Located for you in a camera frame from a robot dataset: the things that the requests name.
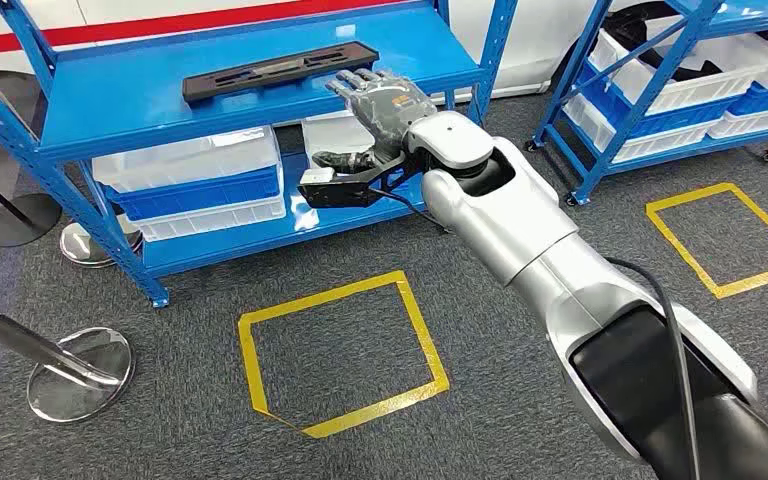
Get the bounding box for yellow floor tape square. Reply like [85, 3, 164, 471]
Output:
[645, 182, 768, 301]
[238, 270, 452, 440]

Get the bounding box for white car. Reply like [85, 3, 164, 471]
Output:
[0, 0, 683, 101]

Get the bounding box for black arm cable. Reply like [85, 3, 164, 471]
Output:
[369, 187, 702, 480]

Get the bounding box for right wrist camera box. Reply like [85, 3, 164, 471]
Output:
[297, 155, 420, 210]

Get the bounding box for long black plastic part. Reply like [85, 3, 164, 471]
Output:
[181, 40, 381, 105]

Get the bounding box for blue wheeled shelf rack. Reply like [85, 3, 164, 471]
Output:
[524, 0, 768, 207]

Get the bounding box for blue metal shelf rack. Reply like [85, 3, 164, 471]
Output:
[0, 0, 520, 310]

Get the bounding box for translucent plastic crate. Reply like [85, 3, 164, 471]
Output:
[91, 125, 284, 195]

